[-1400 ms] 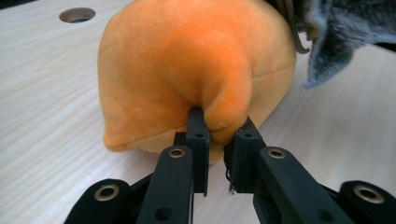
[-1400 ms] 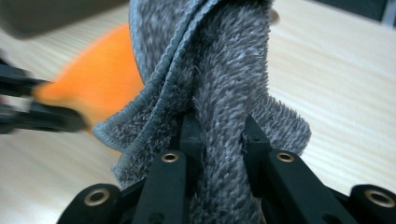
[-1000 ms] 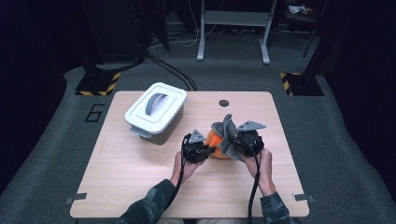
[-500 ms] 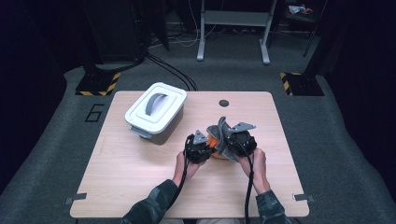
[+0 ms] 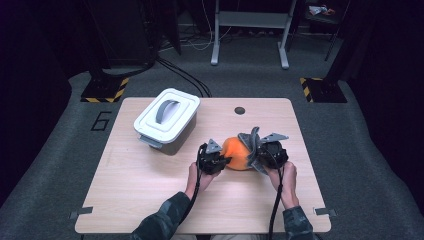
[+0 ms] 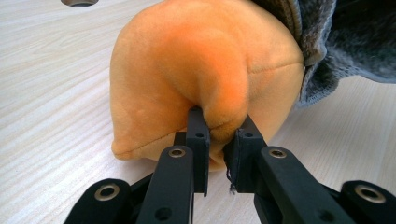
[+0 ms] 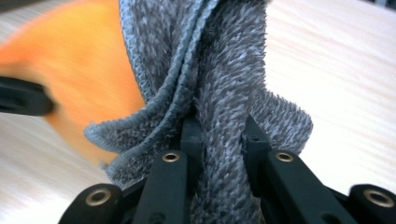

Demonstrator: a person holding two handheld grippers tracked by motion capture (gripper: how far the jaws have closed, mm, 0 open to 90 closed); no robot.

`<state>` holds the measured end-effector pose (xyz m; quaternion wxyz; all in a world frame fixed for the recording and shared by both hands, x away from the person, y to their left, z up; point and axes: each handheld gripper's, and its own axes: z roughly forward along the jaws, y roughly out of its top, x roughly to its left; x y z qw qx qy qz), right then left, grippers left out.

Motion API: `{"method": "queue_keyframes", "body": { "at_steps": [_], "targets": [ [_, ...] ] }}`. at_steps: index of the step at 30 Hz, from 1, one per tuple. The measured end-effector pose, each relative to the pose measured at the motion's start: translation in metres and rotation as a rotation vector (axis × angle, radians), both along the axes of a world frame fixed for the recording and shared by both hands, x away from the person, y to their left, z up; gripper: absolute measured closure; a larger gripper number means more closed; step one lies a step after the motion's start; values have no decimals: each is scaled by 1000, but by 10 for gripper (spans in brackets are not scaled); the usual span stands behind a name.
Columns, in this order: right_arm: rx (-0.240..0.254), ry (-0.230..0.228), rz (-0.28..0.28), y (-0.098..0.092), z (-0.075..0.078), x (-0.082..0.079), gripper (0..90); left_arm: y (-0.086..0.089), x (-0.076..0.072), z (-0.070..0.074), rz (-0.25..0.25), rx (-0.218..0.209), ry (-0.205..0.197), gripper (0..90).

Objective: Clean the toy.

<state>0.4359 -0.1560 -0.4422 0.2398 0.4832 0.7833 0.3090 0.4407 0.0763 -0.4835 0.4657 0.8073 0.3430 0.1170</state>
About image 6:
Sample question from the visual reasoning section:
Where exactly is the orange plush toy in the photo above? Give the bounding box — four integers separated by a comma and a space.
109, 0, 305, 172

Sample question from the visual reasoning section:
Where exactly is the grey fluffy towel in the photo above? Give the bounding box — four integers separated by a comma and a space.
251, 0, 396, 108

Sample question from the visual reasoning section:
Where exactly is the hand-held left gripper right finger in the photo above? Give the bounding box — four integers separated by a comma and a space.
222, 115, 356, 224

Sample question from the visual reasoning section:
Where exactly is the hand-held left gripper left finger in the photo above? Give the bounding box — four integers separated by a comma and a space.
134, 105, 211, 224

